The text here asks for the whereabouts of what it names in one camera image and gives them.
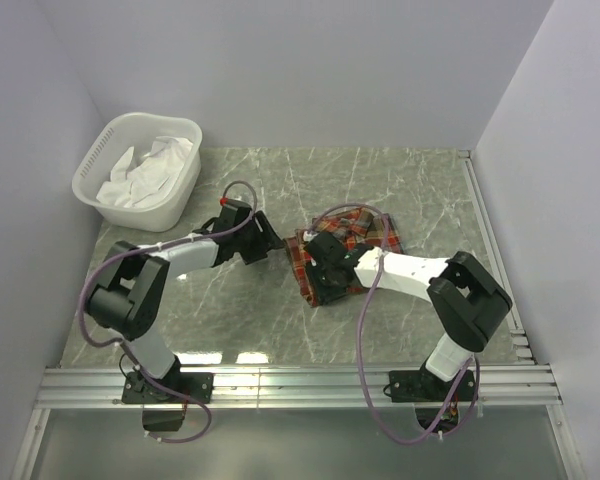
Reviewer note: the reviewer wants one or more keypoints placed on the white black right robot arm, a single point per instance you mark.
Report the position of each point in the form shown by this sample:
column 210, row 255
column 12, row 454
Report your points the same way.
column 468, row 301

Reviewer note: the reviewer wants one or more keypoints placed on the aluminium mounting rail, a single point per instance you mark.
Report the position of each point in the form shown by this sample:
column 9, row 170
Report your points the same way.
column 287, row 387

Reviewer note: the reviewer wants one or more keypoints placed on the white crumpled shirt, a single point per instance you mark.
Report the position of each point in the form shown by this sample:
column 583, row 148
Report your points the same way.
column 139, row 181

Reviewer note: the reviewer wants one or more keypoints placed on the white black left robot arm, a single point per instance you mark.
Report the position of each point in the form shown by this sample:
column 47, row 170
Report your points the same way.
column 127, row 293

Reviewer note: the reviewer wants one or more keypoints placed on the red brown plaid shirt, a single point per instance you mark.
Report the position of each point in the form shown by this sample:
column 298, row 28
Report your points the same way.
column 350, row 227

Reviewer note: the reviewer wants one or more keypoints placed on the white plastic laundry basket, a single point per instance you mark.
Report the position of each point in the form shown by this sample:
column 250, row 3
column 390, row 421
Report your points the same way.
column 138, row 130

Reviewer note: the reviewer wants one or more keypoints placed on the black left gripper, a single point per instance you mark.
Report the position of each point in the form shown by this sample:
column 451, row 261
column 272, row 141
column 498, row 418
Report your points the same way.
column 266, row 240

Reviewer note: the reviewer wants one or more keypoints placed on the aluminium right side rail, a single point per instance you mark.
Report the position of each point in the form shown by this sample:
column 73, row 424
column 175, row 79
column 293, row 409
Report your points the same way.
column 521, row 345

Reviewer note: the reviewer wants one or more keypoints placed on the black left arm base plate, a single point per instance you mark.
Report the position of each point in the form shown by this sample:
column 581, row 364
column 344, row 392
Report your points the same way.
column 137, row 390

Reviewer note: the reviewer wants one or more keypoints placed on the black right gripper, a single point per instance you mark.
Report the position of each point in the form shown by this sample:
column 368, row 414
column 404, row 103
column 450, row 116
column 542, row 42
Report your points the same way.
column 322, row 293

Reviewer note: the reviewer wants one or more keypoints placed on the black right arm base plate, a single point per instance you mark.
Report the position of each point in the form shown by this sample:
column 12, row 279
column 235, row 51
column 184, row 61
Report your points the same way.
column 418, row 386

